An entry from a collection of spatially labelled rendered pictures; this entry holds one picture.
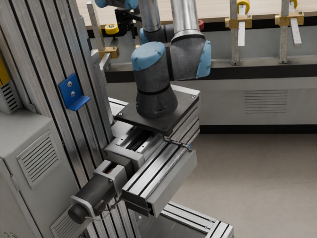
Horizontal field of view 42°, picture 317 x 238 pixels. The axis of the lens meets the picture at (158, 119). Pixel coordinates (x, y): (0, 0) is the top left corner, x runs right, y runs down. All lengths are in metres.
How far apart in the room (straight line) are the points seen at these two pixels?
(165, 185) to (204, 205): 1.20
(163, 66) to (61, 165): 0.45
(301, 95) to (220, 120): 0.55
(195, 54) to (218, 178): 1.41
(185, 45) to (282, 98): 1.46
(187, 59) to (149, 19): 0.39
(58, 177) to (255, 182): 1.55
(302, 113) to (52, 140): 1.92
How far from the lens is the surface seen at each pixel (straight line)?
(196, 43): 1.37
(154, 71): 1.35
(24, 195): 1.25
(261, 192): 2.56
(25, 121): 1.25
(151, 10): 1.67
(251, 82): 2.42
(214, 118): 2.84
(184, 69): 1.35
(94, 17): 2.34
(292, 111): 2.81
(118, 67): 2.48
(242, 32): 2.10
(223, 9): 2.51
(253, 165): 2.71
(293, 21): 2.19
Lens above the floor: 1.90
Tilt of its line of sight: 37 degrees down
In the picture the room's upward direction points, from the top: 10 degrees counter-clockwise
